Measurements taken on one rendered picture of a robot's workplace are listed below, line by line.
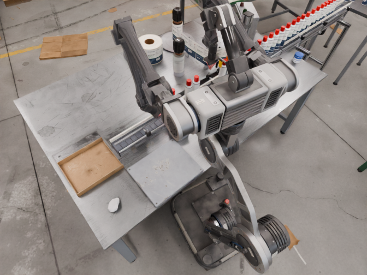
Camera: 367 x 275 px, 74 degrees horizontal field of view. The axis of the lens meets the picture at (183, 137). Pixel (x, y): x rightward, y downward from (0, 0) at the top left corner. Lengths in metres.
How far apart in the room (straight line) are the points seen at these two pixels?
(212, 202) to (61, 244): 1.29
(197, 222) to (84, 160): 0.97
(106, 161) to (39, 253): 1.14
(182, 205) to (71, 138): 0.98
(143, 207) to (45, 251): 1.21
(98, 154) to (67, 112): 0.45
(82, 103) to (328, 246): 2.28
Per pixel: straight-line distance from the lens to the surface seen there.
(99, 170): 1.58
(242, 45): 1.26
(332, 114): 3.39
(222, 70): 1.85
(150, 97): 1.01
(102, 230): 1.44
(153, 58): 2.04
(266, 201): 2.46
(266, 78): 1.04
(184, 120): 0.88
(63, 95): 2.06
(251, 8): 1.59
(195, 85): 1.68
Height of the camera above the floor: 2.18
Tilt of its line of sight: 55 degrees down
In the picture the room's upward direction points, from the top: 2 degrees clockwise
